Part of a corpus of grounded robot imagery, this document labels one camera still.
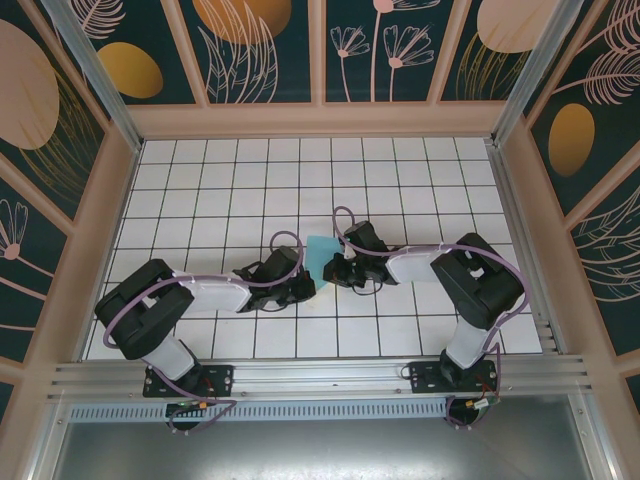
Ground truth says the teal cloth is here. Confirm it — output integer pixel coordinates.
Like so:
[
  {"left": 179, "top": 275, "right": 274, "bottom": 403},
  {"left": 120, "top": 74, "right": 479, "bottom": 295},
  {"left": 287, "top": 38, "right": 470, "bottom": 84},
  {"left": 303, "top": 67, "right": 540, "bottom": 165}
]
[{"left": 305, "top": 233, "right": 346, "bottom": 294}]

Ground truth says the aluminium front mounting rail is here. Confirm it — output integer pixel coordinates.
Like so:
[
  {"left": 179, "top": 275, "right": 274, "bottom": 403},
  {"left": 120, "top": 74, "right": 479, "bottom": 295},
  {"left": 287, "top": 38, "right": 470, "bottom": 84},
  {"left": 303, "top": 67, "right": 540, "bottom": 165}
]
[{"left": 47, "top": 354, "right": 596, "bottom": 401}]

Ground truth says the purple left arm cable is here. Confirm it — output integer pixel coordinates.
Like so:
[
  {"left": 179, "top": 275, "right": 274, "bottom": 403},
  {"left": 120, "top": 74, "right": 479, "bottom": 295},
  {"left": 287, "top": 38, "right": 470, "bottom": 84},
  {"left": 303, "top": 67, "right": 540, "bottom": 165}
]
[{"left": 102, "top": 229, "right": 305, "bottom": 436}]

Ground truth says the aluminium corner post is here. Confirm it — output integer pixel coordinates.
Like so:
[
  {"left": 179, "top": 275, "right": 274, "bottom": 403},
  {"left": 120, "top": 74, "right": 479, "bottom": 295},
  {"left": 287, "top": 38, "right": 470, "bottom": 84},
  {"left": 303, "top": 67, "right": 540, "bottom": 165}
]
[
  {"left": 42, "top": 0, "right": 144, "bottom": 151},
  {"left": 492, "top": 0, "right": 584, "bottom": 146}
]

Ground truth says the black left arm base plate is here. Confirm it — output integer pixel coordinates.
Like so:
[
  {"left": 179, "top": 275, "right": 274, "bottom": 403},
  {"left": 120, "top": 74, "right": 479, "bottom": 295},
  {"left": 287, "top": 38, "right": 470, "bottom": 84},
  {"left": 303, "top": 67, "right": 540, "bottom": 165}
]
[{"left": 142, "top": 363, "right": 236, "bottom": 399}]

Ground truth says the slotted grey cable duct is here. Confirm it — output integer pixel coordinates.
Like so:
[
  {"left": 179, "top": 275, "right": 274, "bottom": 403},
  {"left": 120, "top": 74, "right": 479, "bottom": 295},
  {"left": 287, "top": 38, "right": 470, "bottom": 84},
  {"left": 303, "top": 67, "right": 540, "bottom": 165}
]
[{"left": 67, "top": 399, "right": 451, "bottom": 422}]

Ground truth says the aluminium frame profile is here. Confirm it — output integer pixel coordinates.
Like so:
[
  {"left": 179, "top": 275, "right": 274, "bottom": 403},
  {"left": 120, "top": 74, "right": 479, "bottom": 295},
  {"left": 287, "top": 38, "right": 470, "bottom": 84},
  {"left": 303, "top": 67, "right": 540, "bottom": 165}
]
[
  {"left": 569, "top": 384, "right": 621, "bottom": 480},
  {"left": 27, "top": 399, "right": 71, "bottom": 480}
]

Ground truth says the grey metal sheet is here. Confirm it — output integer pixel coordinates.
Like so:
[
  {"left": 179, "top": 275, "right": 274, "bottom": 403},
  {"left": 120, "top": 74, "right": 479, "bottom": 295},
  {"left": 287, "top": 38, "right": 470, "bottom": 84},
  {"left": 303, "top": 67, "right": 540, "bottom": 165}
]
[{"left": 49, "top": 419, "right": 601, "bottom": 480}]

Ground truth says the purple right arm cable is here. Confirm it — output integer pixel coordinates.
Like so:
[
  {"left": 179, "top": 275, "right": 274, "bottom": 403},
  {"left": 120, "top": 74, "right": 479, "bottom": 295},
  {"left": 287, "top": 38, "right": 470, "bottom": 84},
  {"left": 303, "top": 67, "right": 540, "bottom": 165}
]
[{"left": 331, "top": 204, "right": 532, "bottom": 431}]

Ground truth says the small circuit board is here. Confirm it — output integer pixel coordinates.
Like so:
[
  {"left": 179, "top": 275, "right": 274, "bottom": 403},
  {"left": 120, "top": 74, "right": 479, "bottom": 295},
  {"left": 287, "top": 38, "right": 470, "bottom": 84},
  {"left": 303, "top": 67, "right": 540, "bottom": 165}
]
[
  {"left": 467, "top": 396, "right": 502, "bottom": 414},
  {"left": 167, "top": 398, "right": 211, "bottom": 417}
]

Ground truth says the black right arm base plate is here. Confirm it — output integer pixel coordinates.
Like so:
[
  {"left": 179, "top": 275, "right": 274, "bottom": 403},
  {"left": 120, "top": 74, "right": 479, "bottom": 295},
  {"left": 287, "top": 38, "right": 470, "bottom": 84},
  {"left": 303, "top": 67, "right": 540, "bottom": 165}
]
[{"left": 408, "top": 359, "right": 501, "bottom": 396}]

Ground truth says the aluminium side rail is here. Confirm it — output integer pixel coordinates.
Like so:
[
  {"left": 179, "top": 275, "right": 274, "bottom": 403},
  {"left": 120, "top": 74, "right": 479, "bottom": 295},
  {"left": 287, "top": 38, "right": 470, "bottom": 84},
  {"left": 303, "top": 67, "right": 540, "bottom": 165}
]
[{"left": 484, "top": 139, "right": 569, "bottom": 356}]

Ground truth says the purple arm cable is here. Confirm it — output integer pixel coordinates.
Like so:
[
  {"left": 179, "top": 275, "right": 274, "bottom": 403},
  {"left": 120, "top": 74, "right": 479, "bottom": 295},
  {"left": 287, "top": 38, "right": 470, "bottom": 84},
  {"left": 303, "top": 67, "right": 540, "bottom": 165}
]
[
  {"left": 331, "top": 204, "right": 532, "bottom": 431},
  {"left": 102, "top": 229, "right": 305, "bottom": 436}
]

